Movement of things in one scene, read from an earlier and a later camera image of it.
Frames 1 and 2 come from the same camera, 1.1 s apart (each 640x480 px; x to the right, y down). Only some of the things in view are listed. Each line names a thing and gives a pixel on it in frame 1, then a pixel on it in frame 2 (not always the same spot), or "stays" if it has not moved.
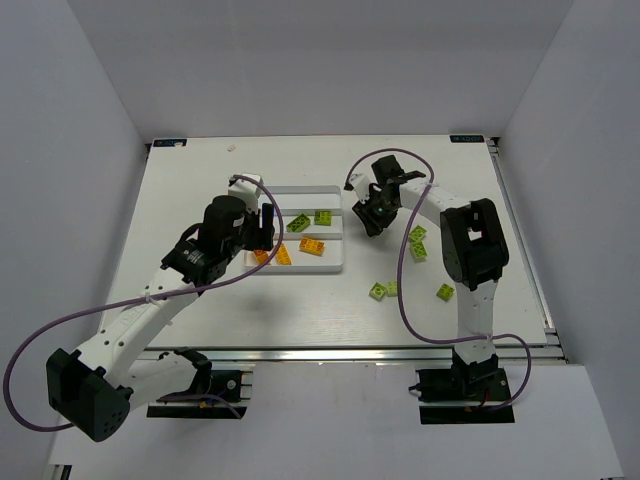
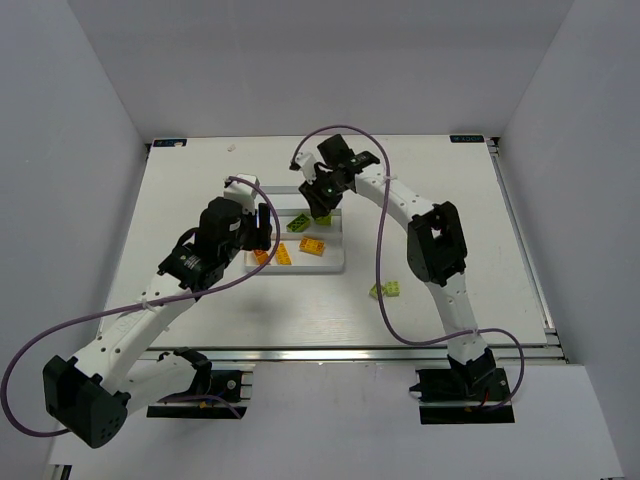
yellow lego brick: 283,256 stays
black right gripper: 372,214 -> 320,198
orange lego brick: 311,245 stays
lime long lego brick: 298,223 stays
